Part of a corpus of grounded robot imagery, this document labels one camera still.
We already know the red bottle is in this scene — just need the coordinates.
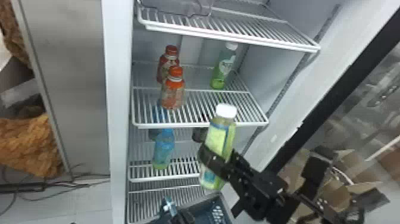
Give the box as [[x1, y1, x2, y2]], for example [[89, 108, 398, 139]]
[[155, 44, 181, 84], [160, 65, 186, 110]]

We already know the clear box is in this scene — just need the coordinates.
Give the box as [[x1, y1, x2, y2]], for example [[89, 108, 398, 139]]
[[137, 0, 217, 18]]

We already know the blue basket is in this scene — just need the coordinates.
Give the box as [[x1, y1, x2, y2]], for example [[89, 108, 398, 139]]
[[149, 193, 233, 224]]

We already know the black cable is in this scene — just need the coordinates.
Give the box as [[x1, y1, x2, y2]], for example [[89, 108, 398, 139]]
[[0, 164, 111, 217]]

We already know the blue bottle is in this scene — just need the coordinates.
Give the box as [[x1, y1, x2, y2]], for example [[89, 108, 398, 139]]
[[148, 127, 176, 170]]

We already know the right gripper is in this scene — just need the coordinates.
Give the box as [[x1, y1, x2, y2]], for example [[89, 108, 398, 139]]
[[196, 144, 301, 222]]

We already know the green bottle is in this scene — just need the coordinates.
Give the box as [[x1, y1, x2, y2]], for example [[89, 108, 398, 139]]
[[210, 41, 239, 91], [198, 103, 238, 191]]

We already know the cardboard box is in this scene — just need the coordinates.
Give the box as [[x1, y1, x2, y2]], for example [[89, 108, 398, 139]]
[[317, 178, 383, 215]]

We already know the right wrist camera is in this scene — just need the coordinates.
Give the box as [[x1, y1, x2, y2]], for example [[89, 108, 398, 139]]
[[300, 155, 333, 201]]

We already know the fridge door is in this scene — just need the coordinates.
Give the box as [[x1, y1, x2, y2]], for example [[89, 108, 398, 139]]
[[264, 7, 400, 224]]

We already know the white fridge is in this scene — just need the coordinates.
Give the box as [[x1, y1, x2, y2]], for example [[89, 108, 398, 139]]
[[11, 0, 400, 224]]

